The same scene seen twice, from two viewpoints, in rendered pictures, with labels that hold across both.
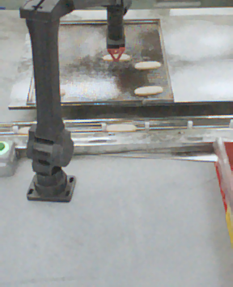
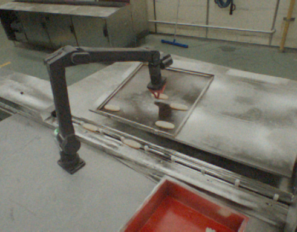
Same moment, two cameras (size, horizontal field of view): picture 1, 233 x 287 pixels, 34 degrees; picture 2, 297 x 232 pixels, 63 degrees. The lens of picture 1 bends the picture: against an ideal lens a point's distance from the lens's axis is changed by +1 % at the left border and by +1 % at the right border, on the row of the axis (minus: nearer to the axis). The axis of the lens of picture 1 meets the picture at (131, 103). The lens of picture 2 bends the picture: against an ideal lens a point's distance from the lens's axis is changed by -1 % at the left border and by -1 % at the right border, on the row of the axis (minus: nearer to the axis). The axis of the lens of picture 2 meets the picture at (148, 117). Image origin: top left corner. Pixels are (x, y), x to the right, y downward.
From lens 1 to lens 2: 69 cm
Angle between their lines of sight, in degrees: 31
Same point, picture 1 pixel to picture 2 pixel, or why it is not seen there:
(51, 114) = (60, 122)
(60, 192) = (69, 167)
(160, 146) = (141, 165)
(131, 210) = (92, 196)
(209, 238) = not seen: outside the picture
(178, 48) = (210, 99)
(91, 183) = (90, 169)
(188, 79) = (198, 125)
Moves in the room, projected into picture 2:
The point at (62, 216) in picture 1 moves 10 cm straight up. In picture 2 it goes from (62, 180) to (55, 165)
